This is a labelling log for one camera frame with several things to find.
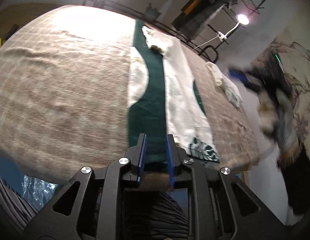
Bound beige plaid bed cover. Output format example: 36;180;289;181
0;5;260;189

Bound green white printed t-shirt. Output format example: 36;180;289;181
128;20;220;165

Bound landscape painting wall scroll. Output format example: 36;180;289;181
252;27;310;157

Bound green potted plant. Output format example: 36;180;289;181
143;3;161;22

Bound right gloved hand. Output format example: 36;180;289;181
258;89;296;145

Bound folded white garment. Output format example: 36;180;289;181
205;62;242;108

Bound grey plaid coat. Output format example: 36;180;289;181
172;0;234;40

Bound white clip lamp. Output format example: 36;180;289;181
217;14;249;41

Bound yellow garment on rack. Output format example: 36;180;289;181
182;0;202;15

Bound white lamp cable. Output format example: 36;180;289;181
192;35;222;52

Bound black clothes rack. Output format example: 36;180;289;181
82;0;270;63

